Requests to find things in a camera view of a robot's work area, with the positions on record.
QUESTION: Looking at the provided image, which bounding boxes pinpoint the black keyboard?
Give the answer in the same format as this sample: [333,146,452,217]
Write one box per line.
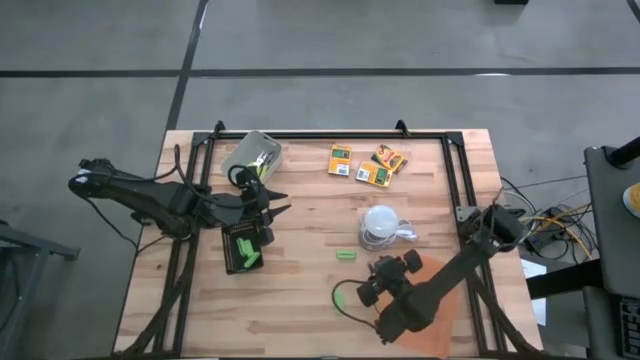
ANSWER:
[618,297,640,359]

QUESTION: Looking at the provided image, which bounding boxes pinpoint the pale grey plastic bin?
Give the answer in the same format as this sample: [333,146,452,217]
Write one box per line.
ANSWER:
[221,129,284,184]

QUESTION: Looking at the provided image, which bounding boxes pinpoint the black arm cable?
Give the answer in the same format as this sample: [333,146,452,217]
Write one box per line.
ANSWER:
[330,278,381,331]
[172,144,261,211]

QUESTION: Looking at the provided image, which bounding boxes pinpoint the grey desk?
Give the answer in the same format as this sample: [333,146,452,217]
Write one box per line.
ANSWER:
[583,144,640,301]

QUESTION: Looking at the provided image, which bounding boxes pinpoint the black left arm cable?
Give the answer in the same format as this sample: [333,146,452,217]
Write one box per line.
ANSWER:
[172,144,261,211]

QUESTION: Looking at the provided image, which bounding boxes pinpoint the yellow cable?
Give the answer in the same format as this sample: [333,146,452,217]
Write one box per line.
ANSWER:
[519,202,596,260]

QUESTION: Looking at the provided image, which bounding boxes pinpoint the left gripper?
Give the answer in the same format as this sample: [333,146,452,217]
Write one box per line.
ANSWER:
[224,172,293,246]

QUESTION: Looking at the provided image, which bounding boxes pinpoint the brass lamp with white shade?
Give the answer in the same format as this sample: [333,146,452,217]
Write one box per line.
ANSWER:
[358,203,401,251]

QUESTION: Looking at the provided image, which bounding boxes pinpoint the black aluminium table frame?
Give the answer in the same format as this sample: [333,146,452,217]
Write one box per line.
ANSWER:
[114,119,546,359]

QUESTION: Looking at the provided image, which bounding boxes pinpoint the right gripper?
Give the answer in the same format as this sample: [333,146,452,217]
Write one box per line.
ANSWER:
[356,248,424,308]

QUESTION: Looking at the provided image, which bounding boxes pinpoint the grey metal bracket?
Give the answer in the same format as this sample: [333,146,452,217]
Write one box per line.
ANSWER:
[455,205,482,227]

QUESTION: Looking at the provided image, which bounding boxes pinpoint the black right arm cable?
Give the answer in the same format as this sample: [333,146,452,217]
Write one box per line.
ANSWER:
[330,278,381,331]

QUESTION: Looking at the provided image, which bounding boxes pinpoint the yellow round roll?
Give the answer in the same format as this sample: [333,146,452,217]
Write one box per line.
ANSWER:
[622,182,640,220]

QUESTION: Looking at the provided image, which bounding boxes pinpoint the white lamp cable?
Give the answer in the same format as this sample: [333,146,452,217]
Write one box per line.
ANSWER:
[358,219,419,251]

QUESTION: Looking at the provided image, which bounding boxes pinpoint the white paper sheet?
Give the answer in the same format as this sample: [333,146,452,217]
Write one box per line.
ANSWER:
[519,257,549,327]

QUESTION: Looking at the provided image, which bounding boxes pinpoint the grey metal cart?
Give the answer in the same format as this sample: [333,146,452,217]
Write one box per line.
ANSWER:
[0,219,81,360]

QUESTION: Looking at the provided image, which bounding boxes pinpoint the black mesh basket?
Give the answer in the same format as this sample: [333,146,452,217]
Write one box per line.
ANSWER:
[220,219,265,275]

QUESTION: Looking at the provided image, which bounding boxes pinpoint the black post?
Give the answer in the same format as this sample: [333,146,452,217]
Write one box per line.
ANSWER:
[605,135,640,169]

